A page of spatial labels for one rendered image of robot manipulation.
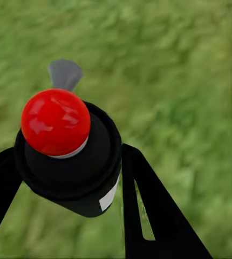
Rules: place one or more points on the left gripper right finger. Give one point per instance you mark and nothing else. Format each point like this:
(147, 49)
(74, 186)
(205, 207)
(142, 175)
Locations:
(174, 236)

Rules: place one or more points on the pesticide atomizer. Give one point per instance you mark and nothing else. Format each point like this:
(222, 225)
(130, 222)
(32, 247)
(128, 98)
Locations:
(69, 151)

